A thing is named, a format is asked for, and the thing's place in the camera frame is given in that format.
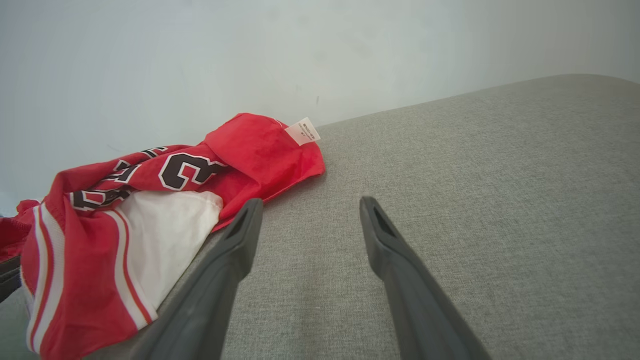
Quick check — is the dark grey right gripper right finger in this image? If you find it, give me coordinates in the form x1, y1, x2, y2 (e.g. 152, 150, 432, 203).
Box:
359, 196, 493, 360

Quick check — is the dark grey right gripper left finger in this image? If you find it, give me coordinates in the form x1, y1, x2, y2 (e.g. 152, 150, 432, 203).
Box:
130, 198, 264, 360

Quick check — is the red Bulls basketball jersey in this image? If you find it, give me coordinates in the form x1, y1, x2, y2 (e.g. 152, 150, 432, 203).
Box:
0, 113, 326, 360

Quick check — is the grey fabric sofa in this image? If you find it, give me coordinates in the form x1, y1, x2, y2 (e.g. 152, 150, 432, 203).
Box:
0, 74, 640, 360

